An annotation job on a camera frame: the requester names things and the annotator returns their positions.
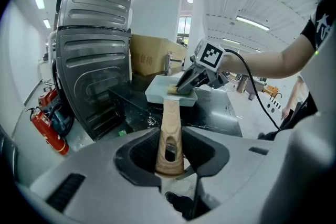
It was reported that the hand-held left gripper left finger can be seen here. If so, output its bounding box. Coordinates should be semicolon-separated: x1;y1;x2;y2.
30;127;187;224

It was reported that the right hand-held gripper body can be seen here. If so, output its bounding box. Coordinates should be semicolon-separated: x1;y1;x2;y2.
188;38;230;90

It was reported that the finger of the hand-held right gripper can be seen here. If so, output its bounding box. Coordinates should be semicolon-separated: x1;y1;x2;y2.
178;71;208;95
175;65;201;91

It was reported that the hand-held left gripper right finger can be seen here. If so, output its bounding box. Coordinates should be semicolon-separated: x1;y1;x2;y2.
181;31;336;224

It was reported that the yellow scrubbing sponge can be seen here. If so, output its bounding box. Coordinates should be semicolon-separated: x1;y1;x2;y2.
167;84;194;95

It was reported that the white pan with wooden handle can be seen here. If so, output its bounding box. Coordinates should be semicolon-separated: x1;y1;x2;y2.
145;74;198;179

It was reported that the person's right forearm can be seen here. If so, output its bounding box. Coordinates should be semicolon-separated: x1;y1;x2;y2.
218;39;317;79

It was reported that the chrome faucet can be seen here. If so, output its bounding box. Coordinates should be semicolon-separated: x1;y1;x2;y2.
164;51;185;76

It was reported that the window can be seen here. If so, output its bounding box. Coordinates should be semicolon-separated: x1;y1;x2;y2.
177;16;193;44

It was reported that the brown cardboard box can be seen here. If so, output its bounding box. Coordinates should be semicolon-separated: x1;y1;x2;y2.
130;33;188;77

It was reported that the wooden table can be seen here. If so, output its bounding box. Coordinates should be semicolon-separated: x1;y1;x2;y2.
235;74;266;101

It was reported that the person's black shoe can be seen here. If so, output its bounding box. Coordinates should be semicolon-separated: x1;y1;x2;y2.
164;191;180;205

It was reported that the wooden chair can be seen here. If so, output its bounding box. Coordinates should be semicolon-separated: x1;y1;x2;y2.
262;84;283;99

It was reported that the red fire extinguisher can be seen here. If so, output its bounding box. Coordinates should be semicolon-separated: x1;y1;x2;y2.
38;86;58;112
25;106;70;156

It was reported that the grey metal washing machine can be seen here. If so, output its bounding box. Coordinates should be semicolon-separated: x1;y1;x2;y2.
53;0;145;142

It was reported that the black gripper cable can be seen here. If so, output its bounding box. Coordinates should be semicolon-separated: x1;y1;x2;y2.
223;48;282;131

